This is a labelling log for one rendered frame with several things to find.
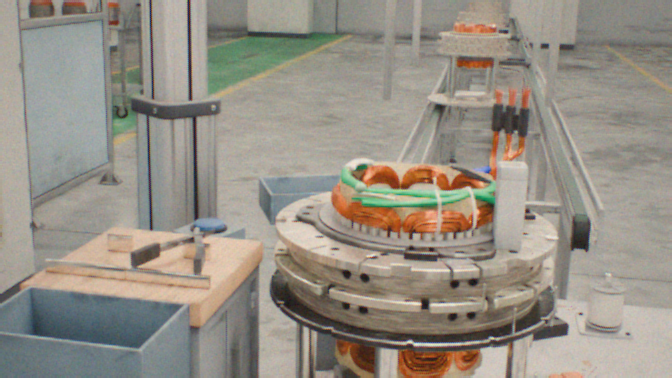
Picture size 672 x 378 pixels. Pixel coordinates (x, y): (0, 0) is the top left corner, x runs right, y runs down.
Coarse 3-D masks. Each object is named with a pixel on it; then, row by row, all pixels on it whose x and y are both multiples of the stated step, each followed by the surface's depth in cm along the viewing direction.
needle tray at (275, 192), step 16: (272, 176) 130; (288, 176) 130; (304, 176) 131; (320, 176) 132; (336, 176) 132; (272, 192) 130; (288, 192) 131; (304, 192) 132; (320, 192) 132; (272, 208) 120; (272, 224) 121; (320, 336) 128; (320, 352) 129; (320, 368) 130
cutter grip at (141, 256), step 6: (144, 246) 87; (150, 246) 87; (156, 246) 88; (132, 252) 85; (138, 252) 86; (144, 252) 86; (150, 252) 87; (156, 252) 88; (132, 258) 86; (138, 258) 86; (144, 258) 87; (150, 258) 87; (132, 264) 86; (138, 264) 86; (144, 264) 87
